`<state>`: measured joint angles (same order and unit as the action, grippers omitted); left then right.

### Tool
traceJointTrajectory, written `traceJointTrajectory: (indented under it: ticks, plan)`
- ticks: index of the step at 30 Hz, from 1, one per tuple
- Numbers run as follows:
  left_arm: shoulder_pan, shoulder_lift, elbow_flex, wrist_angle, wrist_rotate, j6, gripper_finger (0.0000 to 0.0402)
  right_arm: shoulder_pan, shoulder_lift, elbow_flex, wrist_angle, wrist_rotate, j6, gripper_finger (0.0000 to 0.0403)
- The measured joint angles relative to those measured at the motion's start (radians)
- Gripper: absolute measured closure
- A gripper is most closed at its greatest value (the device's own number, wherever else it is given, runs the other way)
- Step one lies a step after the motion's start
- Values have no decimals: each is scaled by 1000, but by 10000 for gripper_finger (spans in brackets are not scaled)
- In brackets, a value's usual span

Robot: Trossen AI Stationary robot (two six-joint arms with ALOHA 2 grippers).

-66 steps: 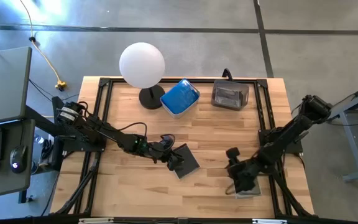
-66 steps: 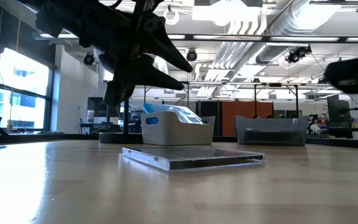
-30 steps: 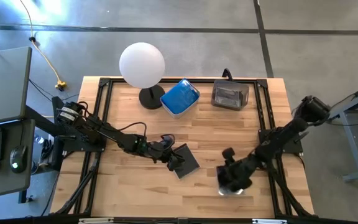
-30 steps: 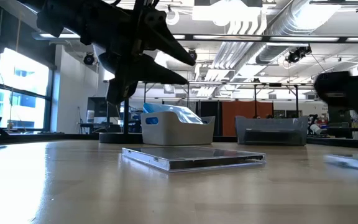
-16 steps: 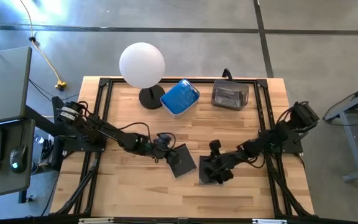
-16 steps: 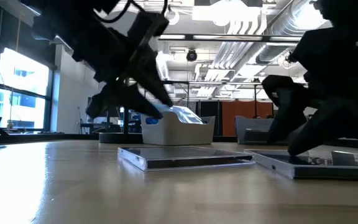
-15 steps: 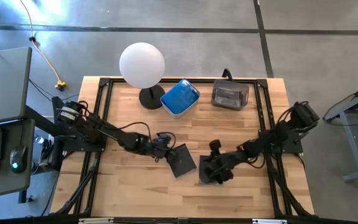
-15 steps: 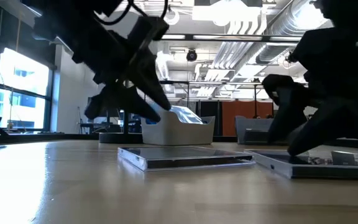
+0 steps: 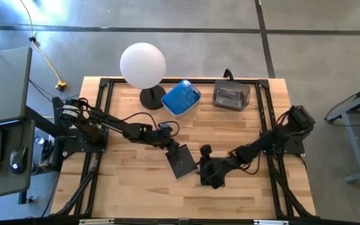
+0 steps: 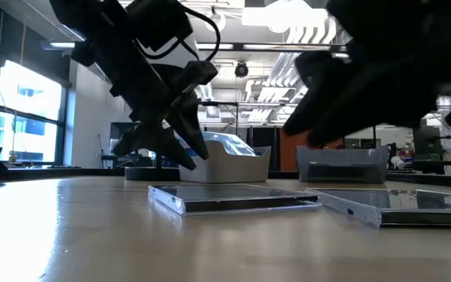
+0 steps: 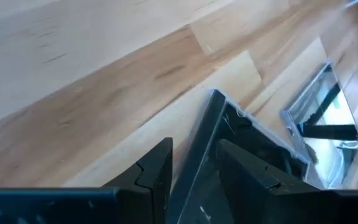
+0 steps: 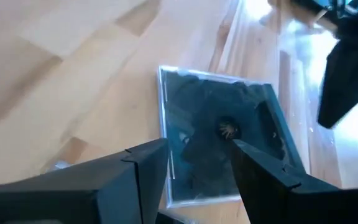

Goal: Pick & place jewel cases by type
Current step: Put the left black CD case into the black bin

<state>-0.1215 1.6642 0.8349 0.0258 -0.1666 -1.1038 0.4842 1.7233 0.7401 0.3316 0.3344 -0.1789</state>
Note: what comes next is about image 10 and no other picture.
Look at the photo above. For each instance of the black aluminium table frame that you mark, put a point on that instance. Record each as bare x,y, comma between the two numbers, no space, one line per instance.
53,172

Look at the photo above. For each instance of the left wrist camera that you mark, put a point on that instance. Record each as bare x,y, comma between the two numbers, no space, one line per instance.
198,76

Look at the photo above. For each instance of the grey translucent plastic bin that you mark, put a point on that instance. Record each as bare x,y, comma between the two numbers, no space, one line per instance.
341,154

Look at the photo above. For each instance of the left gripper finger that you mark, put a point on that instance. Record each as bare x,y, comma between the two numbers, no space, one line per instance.
188,125
155,141

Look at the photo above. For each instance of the large window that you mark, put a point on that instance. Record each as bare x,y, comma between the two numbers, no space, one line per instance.
26,113

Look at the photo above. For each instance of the black monitor on arm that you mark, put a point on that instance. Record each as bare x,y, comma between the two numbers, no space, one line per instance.
427,149

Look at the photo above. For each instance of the black gantry frame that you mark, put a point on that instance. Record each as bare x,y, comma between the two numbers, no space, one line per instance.
374,137

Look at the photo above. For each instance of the long ceiling light strip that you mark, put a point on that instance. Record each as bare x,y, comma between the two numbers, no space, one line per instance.
61,45

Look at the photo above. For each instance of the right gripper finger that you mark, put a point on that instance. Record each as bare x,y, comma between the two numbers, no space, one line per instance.
315,113
366,125

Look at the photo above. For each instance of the white roll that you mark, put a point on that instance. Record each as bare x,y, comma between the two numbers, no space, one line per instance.
397,162

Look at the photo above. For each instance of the orange cabinet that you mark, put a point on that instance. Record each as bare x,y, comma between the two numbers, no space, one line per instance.
288,156

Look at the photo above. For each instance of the black dome camera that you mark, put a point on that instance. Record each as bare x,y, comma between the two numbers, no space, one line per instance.
241,69

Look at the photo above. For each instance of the white plastic bin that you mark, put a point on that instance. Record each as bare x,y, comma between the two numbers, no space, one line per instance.
229,168

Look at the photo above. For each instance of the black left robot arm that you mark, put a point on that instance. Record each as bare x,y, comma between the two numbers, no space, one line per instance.
92,23

